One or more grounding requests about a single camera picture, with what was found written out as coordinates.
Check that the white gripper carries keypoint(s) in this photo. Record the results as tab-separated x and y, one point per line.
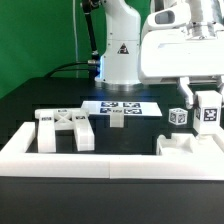
166	55

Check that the white chair seat part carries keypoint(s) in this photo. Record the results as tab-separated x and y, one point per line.
187	144

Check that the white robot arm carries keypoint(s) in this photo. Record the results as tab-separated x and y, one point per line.
197	19

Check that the white chair back part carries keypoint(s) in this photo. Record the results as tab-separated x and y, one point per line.
64	119

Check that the left white tagged cube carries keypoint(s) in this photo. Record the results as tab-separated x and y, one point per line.
178	116

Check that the white U-shaped fence frame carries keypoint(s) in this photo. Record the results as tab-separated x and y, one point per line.
16	161

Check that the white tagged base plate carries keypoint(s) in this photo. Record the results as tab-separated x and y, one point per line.
149	109

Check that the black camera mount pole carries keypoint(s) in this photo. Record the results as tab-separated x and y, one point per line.
88	6

